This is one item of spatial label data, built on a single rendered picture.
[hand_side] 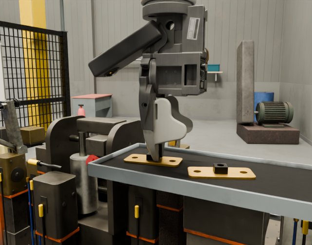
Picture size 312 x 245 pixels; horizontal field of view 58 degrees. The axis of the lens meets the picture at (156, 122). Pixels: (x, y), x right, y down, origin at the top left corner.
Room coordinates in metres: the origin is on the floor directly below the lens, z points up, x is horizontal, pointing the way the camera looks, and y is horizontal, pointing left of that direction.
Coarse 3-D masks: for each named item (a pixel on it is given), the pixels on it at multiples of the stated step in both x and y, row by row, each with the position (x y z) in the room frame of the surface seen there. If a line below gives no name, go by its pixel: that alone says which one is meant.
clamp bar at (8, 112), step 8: (0, 104) 0.82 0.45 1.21; (8, 104) 0.82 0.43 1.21; (16, 104) 0.85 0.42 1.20; (8, 112) 0.82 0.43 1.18; (8, 120) 0.83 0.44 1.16; (16, 120) 0.84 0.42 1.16; (8, 128) 0.84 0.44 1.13; (16, 128) 0.83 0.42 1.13; (8, 136) 0.84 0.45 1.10; (16, 136) 0.83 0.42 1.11; (16, 144) 0.83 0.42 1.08
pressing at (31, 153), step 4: (28, 148) 1.10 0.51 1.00; (32, 148) 1.10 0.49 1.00; (28, 152) 1.04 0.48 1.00; (32, 152) 1.04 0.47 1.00; (28, 156) 0.99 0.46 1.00; (32, 156) 0.99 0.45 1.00; (272, 216) 0.55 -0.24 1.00; (276, 216) 0.55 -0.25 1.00; (280, 216) 0.55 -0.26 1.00; (276, 220) 0.55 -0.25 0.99; (280, 220) 0.55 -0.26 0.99
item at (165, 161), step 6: (132, 156) 0.43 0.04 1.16; (138, 156) 0.43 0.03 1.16; (144, 156) 0.43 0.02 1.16; (150, 156) 0.40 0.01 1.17; (132, 162) 0.40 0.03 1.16; (138, 162) 0.40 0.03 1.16; (144, 162) 0.40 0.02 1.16; (150, 162) 0.39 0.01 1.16; (156, 162) 0.39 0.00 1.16; (162, 162) 0.39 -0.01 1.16; (168, 162) 0.39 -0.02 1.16; (174, 162) 0.39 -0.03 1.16; (180, 162) 0.40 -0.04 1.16
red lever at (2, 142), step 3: (0, 141) 0.80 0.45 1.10; (3, 141) 0.81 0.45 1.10; (6, 141) 0.81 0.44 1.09; (0, 144) 0.81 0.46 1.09; (3, 144) 0.81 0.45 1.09; (6, 144) 0.81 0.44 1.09; (9, 144) 0.82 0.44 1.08; (12, 144) 0.83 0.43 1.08; (9, 147) 0.82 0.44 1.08; (12, 147) 0.83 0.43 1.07; (15, 147) 0.84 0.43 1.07; (15, 150) 0.84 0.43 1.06
